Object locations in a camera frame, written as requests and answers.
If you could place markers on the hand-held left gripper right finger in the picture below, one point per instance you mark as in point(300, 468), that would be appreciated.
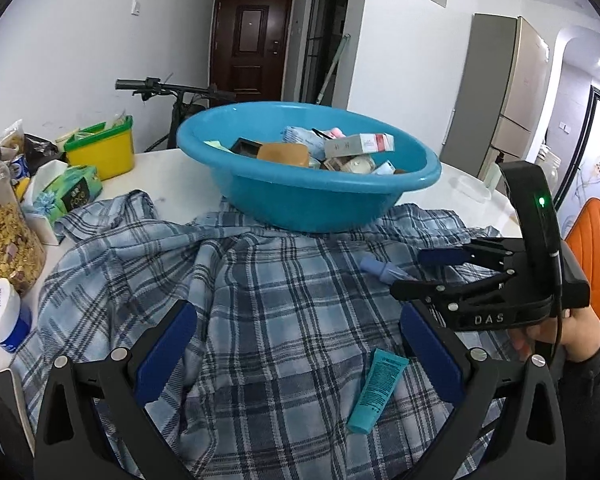
point(430, 355)

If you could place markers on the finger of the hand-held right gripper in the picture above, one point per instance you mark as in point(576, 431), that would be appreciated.
point(440, 256)
point(422, 290)

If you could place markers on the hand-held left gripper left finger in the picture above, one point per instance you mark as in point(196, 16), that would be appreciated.
point(166, 349)

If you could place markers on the small blue bottle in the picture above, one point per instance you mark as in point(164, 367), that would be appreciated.
point(385, 270)

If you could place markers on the teal cosmetic tube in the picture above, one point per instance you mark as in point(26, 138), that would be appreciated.
point(377, 390)

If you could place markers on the blue plastic basin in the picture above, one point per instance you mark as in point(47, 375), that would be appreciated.
point(260, 195)

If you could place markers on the person's right forearm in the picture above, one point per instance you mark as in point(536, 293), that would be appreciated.
point(592, 400)

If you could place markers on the person's right hand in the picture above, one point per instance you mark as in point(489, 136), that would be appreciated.
point(577, 332)

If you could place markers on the orange chair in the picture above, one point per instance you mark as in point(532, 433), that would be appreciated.
point(597, 255)

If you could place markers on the clear plastic box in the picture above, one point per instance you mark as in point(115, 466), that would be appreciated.
point(472, 189)

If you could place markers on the glass jar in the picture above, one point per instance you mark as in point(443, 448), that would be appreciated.
point(550, 170)

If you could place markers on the small blue white packet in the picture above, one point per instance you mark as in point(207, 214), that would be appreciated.
point(384, 168)

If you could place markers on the blue plaid cloth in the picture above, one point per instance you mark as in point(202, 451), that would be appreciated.
point(280, 320)

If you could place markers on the white round jar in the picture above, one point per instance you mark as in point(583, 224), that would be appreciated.
point(360, 165)

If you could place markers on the grey white red box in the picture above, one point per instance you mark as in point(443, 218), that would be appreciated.
point(355, 146)

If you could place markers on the pink white packet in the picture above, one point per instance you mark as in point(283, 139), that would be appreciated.
point(336, 133)

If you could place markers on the beige refrigerator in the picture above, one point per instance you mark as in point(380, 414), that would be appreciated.
point(500, 100)

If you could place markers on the white jar blue base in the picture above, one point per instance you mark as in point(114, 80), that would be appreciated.
point(2, 315)

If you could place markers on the black flat object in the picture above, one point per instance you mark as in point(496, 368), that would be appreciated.
point(7, 410)

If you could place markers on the green tissue pack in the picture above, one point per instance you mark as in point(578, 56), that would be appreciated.
point(75, 192)

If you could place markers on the pale blue packet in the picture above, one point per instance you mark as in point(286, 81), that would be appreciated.
point(300, 137)

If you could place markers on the white tissue box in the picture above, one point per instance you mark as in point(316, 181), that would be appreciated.
point(42, 210)

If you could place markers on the brown rectangular box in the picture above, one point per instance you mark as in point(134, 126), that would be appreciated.
point(282, 154)

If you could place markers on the bag of cereal snacks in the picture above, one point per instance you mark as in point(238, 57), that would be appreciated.
point(7, 240)

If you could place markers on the yellow container green lid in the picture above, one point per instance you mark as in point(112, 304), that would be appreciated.
point(102, 152)

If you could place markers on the black square box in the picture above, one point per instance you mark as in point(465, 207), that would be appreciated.
point(245, 147)

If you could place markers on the blue white can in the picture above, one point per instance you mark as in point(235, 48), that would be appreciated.
point(20, 167)

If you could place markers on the black plastic bag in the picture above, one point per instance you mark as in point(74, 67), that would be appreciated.
point(40, 149)

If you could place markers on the black bicycle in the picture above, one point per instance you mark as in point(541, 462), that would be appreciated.
point(177, 110)

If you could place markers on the black framed glass door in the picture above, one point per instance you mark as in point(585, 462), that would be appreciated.
point(325, 35)

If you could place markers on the clear snack bag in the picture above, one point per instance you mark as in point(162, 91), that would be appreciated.
point(10, 140)

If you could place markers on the dark brown door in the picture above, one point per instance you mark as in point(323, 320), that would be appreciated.
point(250, 45)

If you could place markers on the white light switch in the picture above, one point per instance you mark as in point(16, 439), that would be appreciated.
point(135, 7)

